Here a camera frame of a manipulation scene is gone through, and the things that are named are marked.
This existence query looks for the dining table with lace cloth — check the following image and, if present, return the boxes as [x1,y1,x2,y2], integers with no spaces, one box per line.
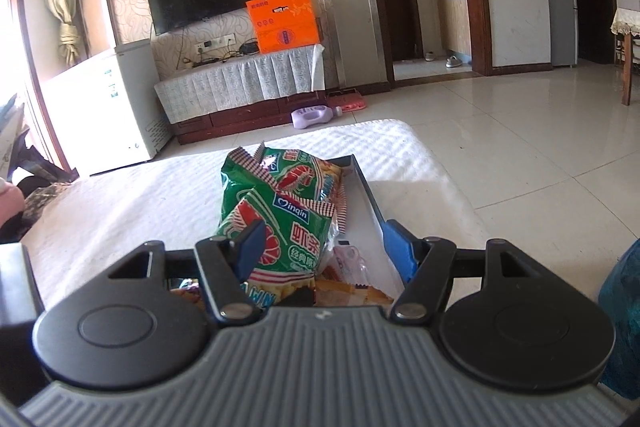
[611,8,639,106]

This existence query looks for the green prawn cracker bag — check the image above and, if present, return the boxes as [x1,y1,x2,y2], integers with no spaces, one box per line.
[217,185,335,309]
[221,143,347,233]

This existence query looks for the orange square snack packet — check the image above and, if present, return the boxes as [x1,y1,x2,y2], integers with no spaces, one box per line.
[170,286,205,311]

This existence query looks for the white chest freezer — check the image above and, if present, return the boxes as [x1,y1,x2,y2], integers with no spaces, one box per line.
[41,39,172,176]

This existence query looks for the yellow pastry packet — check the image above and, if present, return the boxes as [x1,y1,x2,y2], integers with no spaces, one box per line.
[314,280,394,308]

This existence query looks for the orange gift box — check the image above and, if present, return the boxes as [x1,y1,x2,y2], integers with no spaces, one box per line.
[246,0,320,54]

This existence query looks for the person's left hand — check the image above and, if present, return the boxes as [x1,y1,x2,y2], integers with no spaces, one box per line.
[0,178,25,227]

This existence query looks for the TV stand with white cover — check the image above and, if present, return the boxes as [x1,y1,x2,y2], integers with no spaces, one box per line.
[154,44,326,145]

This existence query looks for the grey rectangular tray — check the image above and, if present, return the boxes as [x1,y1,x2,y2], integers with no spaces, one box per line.
[330,155,419,299]

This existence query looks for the wooden kitchen cabinet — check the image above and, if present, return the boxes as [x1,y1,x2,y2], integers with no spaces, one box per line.
[436,0,472,57]

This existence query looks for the grey refrigerator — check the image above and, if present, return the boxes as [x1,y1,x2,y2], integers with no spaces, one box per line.
[549,0,578,67]

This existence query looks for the clear packet with white ball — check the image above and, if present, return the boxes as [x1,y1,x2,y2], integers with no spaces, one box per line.
[333,245,369,286]

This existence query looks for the white table cloth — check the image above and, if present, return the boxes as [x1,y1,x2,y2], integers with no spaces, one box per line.
[22,119,488,307]

